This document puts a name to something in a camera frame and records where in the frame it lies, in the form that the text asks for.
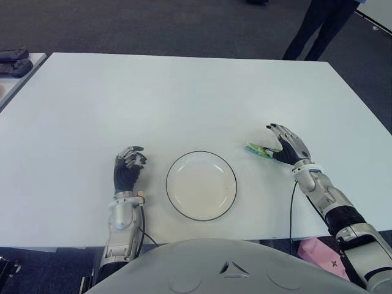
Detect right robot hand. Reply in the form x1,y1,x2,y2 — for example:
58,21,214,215
265,122,314,166

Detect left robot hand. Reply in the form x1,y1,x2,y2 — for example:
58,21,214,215
113,146,148,194

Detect green toothpaste tube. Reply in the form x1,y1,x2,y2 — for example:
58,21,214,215
244,141,282,160

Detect white plate black rim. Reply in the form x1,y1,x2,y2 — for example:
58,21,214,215
165,151,238,221

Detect pink cardboard box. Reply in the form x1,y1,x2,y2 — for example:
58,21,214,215
297,238,352,281

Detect person legs dark trousers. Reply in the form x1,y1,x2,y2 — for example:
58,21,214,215
281,0,358,61

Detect grey robot torso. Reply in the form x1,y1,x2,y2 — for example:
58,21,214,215
88,238,368,294

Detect white side table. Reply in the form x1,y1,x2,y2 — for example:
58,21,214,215
0,52,47,113

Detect black floor device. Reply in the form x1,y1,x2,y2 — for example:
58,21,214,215
0,255,22,278

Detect black game controller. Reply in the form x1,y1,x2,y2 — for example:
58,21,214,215
0,58,34,78
0,46,30,61

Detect white background table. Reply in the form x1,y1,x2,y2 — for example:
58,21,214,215
352,0,392,30

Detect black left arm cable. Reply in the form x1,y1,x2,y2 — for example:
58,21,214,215
136,202,159,258

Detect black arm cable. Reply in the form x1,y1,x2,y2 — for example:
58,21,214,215
136,202,159,258
288,181,300,246

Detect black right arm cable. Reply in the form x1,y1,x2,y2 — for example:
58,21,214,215
288,181,300,246

